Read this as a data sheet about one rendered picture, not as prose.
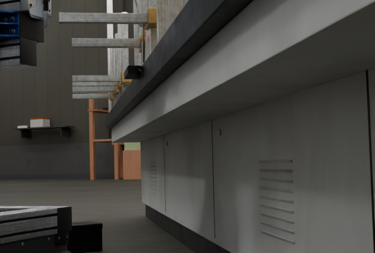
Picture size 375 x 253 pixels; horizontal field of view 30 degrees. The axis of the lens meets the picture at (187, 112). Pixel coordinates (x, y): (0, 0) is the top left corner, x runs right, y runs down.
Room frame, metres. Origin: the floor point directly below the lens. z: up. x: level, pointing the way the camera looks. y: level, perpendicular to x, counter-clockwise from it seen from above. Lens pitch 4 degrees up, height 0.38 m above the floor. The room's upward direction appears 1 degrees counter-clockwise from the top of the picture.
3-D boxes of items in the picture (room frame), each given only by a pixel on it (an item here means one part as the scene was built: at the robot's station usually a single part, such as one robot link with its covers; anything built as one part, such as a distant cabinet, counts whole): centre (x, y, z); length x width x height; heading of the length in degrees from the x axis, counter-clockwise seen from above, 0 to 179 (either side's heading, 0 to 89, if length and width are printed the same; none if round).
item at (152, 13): (2.24, 0.10, 0.85); 0.14 x 0.06 x 0.05; 9
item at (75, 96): (4.43, 0.52, 0.81); 0.44 x 0.03 x 0.04; 99
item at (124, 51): (3.49, 0.31, 0.91); 0.04 x 0.04 x 0.48; 9
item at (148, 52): (2.28, 0.13, 0.75); 0.26 x 0.01 x 0.10; 9
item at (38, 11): (2.14, 0.46, 0.86); 0.06 x 0.03 x 0.09; 99
